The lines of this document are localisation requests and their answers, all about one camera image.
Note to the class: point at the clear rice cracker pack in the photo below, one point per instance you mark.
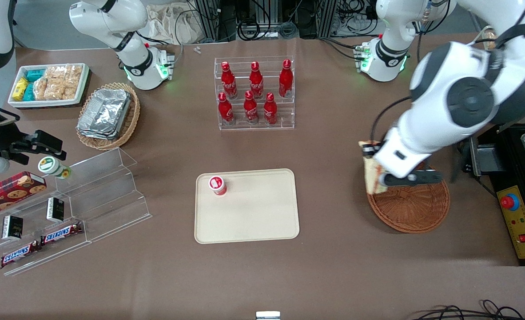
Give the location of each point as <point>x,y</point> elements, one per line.
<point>41,89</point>
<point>56,90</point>
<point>73,75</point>
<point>56,72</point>

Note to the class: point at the black yellow control box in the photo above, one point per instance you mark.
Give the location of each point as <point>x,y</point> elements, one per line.
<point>522,222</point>

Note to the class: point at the Snickers chocolate bar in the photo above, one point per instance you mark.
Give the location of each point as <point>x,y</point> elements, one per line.
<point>61,234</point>
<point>20,255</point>

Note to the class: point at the red emergency stop button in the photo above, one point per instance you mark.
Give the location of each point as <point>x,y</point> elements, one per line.
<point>510,202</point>

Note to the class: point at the clear acrylic bottle rack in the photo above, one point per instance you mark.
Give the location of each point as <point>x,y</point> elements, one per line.
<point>284,113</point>

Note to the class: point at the yellow snack packet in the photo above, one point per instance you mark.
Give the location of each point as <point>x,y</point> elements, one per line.
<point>20,89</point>

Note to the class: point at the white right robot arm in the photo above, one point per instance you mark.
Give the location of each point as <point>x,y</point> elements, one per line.
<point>111,22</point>

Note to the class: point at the small black box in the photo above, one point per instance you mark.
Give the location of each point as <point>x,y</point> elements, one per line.
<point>55,210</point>
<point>12,227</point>

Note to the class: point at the red cola bottle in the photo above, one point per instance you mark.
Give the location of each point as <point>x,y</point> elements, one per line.
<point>225,111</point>
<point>270,111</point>
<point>285,80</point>
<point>228,82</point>
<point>250,110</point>
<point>256,82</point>

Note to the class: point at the bagged fried snack pack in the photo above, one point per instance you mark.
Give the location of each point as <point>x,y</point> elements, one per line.
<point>490,38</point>

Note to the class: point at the stack of foil trays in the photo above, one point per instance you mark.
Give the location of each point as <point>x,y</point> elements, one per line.
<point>105,113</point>

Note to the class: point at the white crumpled bag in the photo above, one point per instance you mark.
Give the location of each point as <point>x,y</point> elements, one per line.
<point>173,22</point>

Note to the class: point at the white bracket at table edge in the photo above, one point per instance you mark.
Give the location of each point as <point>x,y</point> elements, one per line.
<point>268,315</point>

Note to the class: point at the triangular sandwich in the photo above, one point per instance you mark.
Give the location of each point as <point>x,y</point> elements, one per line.
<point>371,178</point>

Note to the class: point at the white rectangular snack bin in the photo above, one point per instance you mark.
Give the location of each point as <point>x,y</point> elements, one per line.
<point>45,103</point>

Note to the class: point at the oval light wicker basket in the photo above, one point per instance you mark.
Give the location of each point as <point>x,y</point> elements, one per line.
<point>131,120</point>

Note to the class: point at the teal snack packet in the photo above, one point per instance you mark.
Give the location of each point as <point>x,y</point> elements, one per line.
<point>29,92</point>
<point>35,75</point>

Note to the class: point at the small red-capped yoghurt bottle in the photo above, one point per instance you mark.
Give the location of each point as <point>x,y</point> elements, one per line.
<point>217,185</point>

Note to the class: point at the red tartan cookie box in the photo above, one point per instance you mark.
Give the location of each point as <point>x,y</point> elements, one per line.
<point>9,193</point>

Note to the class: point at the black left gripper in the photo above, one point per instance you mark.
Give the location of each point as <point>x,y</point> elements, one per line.
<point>367,149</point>

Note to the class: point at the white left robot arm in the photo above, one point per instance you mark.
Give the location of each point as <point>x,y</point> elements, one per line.
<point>467,98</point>

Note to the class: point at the green-capped small bottle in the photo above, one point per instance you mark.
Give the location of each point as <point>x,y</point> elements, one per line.
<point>51,166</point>

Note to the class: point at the round brown wicker basket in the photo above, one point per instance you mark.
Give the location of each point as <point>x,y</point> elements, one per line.
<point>413,209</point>

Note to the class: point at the beige plastic tray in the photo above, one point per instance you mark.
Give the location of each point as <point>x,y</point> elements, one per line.
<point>253,213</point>

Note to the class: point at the clear acrylic stepped shelf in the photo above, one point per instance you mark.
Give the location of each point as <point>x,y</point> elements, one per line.
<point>107,195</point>

